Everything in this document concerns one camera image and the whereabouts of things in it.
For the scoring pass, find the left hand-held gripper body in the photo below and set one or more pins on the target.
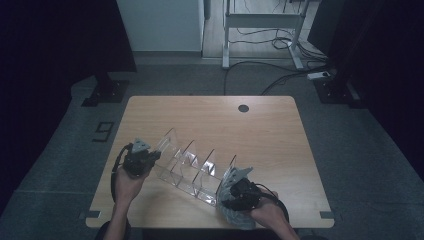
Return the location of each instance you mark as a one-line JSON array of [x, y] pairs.
[[138, 163]]

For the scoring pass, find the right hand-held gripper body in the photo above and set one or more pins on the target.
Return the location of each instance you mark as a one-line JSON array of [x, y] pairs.
[[245, 196]]

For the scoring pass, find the grey striped cloth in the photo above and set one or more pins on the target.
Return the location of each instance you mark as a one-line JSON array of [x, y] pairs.
[[238, 220]]

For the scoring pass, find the clear acrylic divided organizer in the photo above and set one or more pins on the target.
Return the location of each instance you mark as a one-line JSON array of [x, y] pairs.
[[193, 170]]

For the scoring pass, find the person's left hand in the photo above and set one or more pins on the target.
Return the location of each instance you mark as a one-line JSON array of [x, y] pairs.
[[128, 188]]

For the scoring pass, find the person's right hand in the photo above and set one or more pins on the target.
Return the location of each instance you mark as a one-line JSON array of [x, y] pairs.
[[271, 213]]

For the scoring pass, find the black stand base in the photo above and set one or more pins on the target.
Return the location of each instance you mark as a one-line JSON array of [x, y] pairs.
[[108, 91], [335, 91]]

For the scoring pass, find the person's dark clothed leg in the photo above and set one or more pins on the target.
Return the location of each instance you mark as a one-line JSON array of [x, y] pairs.
[[101, 233]]

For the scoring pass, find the white cabinet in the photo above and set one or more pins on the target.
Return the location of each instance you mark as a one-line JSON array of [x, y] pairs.
[[160, 23]]

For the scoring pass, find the white power strip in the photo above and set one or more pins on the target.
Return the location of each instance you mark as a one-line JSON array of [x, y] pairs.
[[318, 75]]

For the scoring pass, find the black curtain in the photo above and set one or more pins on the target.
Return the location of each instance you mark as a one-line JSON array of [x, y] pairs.
[[383, 50], [50, 50]]

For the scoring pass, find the white metal desk frame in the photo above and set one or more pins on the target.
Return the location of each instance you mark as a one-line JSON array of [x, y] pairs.
[[263, 20]]

